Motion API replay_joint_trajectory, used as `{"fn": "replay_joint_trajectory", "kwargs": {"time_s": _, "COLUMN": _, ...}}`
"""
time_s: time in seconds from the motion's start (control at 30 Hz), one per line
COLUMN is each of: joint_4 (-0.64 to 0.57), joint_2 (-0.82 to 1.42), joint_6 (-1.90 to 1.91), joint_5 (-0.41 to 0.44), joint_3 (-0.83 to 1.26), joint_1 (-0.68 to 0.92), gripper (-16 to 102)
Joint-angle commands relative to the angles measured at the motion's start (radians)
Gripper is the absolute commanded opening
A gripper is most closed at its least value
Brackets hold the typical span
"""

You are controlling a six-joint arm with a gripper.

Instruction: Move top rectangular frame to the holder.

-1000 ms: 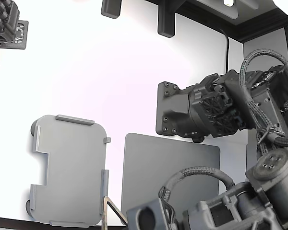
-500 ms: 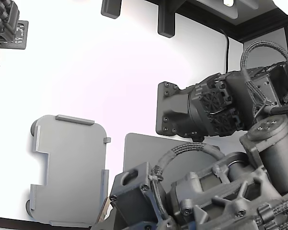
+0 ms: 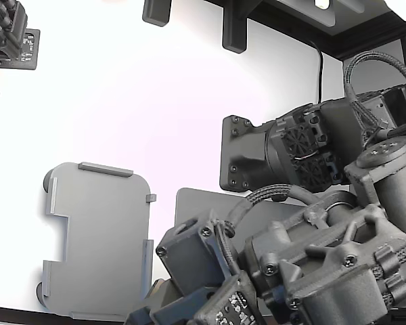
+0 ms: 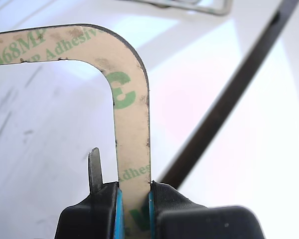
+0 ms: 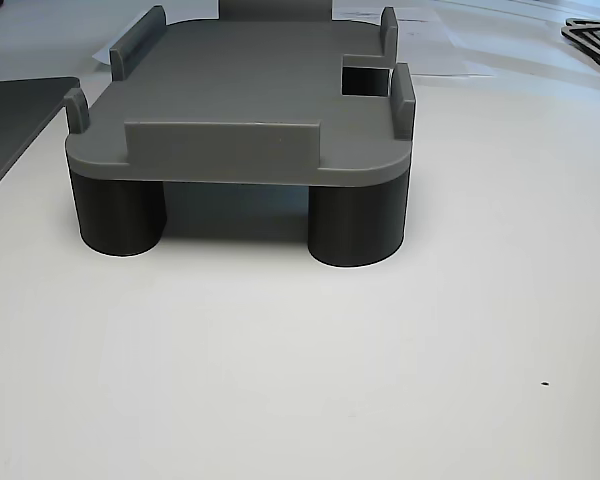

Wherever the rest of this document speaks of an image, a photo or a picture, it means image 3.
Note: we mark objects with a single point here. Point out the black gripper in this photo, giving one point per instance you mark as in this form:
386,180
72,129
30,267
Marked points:
233,301

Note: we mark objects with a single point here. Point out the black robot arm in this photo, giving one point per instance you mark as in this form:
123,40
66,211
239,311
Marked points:
325,243

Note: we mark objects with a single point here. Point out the grey metal plate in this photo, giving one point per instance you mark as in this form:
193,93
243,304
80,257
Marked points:
203,206

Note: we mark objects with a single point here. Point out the black device with labelled motor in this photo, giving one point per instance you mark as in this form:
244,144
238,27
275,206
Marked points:
3,34

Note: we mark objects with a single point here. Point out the grey wrist camera housing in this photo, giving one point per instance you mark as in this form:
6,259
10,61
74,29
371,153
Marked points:
189,257

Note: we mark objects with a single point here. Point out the grey plastic frame holder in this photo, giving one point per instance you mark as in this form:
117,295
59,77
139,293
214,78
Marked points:
105,237

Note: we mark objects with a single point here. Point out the large dark grey bracket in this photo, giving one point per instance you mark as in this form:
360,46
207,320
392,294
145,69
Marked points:
234,34

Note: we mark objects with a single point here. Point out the small dark grey bracket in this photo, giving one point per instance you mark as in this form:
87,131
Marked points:
155,13

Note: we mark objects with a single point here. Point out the black frame structure with lights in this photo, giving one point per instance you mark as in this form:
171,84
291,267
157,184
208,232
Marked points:
358,37

